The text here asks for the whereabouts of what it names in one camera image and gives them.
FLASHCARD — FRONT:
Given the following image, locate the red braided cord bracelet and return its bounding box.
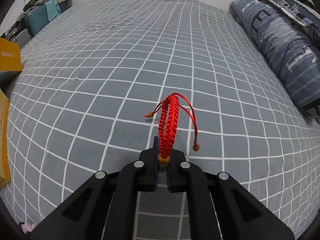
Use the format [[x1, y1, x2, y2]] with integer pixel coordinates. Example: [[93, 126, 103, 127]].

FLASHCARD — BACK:
[[144, 92, 201, 173]]

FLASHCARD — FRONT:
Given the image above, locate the grey checked bed sheet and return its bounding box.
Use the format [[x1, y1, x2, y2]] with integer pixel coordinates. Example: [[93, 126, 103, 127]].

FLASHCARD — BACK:
[[0, 0, 320, 240]]

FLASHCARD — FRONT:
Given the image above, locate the white cardboard storage box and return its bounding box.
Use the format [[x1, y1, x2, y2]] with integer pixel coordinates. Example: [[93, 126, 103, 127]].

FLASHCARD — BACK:
[[0, 38, 22, 189]]

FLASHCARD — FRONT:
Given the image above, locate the blue grey folded duvet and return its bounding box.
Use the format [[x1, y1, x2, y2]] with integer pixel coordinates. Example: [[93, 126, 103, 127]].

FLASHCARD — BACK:
[[229, 0, 319, 120]]

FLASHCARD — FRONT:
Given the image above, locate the grey hard suitcase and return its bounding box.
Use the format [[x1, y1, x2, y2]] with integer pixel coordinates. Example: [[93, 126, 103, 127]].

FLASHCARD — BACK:
[[1, 28, 31, 49]]

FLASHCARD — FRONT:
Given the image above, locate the teal hard suitcase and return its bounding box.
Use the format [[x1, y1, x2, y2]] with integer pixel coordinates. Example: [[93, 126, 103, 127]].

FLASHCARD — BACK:
[[24, 5, 50, 37]]

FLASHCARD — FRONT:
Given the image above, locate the patterned pillow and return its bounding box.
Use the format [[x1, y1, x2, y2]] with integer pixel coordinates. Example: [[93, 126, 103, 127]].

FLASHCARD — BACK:
[[249, 0, 318, 36]]

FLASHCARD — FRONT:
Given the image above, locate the light blue towel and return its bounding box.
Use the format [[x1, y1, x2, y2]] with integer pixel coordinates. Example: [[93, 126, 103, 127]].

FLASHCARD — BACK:
[[44, 0, 61, 22]]

